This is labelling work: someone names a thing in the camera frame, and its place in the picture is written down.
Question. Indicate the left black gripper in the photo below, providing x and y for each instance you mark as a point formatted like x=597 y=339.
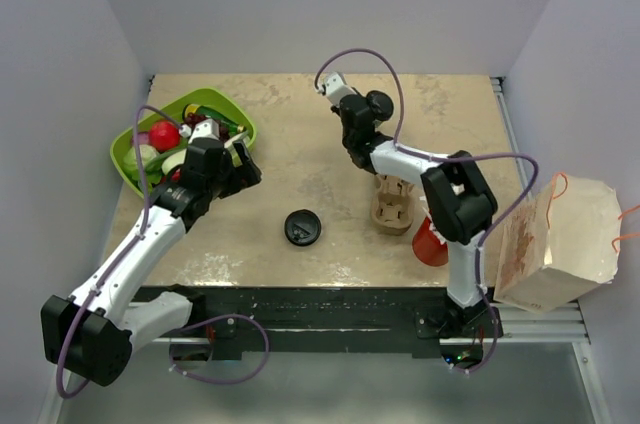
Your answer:
x=243 y=176

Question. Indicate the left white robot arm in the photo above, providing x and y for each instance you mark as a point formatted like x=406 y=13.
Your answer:
x=94 y=331

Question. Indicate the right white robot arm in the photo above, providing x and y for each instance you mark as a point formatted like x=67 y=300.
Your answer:
x=460 y=203

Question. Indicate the green bottle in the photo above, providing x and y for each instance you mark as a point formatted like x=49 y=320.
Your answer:
x=212 y=113

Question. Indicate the white daikon radish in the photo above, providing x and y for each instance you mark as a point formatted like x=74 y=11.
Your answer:
x=173 y=161

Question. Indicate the purple grapes bunch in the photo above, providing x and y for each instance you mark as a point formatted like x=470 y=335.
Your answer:
x=223 y=130

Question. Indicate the brown pulp cup carrier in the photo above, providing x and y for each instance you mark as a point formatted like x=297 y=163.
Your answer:
x=392 y=205

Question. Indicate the red apple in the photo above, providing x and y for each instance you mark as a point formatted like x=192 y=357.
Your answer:
x=164 y=136

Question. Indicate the red onion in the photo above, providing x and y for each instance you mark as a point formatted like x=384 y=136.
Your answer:
x=141 y=138

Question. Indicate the green cabbage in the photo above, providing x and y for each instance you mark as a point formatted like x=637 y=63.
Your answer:
x=130 y=163

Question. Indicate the red cup holder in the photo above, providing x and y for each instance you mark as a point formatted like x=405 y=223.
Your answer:
x=427 y=249

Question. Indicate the white wrapped straw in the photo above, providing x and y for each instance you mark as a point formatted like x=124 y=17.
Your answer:
x=428 y=221

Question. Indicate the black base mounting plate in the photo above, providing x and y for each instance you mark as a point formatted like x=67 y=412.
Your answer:
x=420 y=322

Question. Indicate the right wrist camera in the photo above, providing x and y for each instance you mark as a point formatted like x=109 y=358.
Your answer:
x=334 y=88

